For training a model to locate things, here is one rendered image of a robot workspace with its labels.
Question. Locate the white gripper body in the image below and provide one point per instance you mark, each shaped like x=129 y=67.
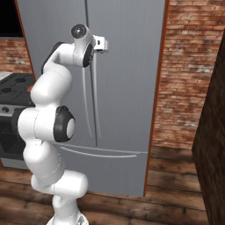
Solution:
x=104 y=44

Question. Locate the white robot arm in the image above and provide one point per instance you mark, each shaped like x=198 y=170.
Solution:
x=48 y=88

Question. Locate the grey fridge right door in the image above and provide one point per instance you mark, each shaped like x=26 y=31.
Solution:
x=129 y=73

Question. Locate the grey fridge door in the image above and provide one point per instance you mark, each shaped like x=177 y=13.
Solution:
x=58 y=23
x=129 y=73

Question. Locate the grey fridge left door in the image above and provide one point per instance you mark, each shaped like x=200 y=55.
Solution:
x=58 y=23

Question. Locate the orange wooden fridge side panel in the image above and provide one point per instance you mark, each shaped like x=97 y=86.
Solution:
x=25 y=44
x=156 y=96

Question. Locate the grey fridge drawer front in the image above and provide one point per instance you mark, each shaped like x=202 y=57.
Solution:
x=117 y=172

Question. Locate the black range hood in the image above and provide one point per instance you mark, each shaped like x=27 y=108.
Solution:
x=8 y=17

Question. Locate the black hob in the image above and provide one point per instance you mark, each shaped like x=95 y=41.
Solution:
x=14 y=88

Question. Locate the black oven knob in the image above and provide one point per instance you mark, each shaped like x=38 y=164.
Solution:
x=5 y=110

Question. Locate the grey oven with black door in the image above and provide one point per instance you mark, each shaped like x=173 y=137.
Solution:
x=7 y=137

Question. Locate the dark wooden cupboard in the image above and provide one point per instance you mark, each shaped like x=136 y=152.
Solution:
x=212 y=140

